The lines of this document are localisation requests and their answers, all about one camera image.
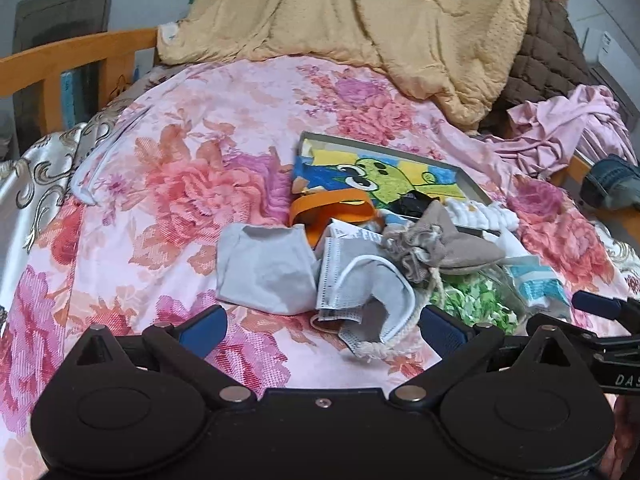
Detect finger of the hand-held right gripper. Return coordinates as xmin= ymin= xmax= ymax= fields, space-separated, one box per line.
xmin=526 ymin=312 xmax=640 ymax=358
xmin=571 ymin=290 xmax=640 ymax=322

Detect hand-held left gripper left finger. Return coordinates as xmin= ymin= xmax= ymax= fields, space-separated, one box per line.
xmin=74 ymin=304 xmax=257 ymax=407

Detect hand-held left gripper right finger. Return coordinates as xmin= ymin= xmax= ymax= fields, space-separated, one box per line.
xmin=389 ymin=304 xmax=577 ymax=407

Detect teal white packet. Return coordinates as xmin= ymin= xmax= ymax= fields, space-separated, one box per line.
xmin=500 ymin=255 xmax=572 ymax=322

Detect grey sock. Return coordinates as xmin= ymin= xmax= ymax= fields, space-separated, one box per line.
xmin=215 ymin=223 xmax=319 ymax=317

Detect beige drawstring pouch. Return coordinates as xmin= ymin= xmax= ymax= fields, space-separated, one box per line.
xmin=357 ymin=202 xmax=506 ymax=361

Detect grey face mask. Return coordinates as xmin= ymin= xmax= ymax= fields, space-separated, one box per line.
xmin=315 ymin=235 xmax=426 ymax=361

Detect white fluffy sock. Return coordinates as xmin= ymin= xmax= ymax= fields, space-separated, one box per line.
xmin=445 ymin=199 xmax=519 ymax=234

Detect grey shallow box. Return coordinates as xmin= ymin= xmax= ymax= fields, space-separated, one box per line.
xmin=292 ymin=131 xmax=494 ymax=226

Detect green patterned bag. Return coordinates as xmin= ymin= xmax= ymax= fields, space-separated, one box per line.
xmin=430 ymin=270 xmax=521 ymax=337

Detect blue jeans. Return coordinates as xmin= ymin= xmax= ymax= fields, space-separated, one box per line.
xmin=580 ymin=154 xmax=640 ymax=211

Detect small black item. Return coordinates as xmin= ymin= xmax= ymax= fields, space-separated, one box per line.
xmin=390 ymin=191 xmax=436 ymax=219

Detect pink garment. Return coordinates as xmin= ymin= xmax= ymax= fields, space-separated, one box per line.
xmin=492 ymin=84 xmax=640 ymax=182

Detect cartoon printed towel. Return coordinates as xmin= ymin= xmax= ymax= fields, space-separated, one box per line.
xmin=292 ymin=140 xmax=486 ymax=226

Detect pink floral bedsheet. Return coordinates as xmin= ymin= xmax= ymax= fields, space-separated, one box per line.
xmin=0 ymin=55 xmax=640 ymax=480

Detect silver gold satin cloth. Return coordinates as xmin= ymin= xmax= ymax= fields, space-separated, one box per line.
xmin=0 ymin=95 xmax=146 ymax=311

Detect white air conditioner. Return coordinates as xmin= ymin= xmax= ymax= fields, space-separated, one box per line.
xmin=580 ymin=30 xmax=640 ymax=126

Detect brown quilted blanket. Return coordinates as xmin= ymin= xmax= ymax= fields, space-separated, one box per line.
xmin=480 ymin=0 xmax=596 ymax=136

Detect blue item behind headboard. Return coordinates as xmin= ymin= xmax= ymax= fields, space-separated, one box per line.
xmin=60 ymin=67 xmax=79 ymax=111

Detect beige quilt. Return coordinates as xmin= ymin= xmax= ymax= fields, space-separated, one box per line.
xmin=157 ymin=0 xmax=538 ymax=130

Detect dark framed picture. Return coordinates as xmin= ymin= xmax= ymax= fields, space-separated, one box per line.
xmin=12 ymin=0 xmax=118 ymax=131

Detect wooden bed side rail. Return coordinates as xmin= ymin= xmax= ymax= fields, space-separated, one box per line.
xmin=550 ymin=152 xmax=601 ymax=197

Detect orange strap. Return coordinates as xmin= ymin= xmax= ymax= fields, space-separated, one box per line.
xmin=287 ymin=189 xmax=386 ymax=250

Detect white cord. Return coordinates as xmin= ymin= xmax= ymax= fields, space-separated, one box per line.
xmin=70 ymin=105 xmax=151 ymax=207

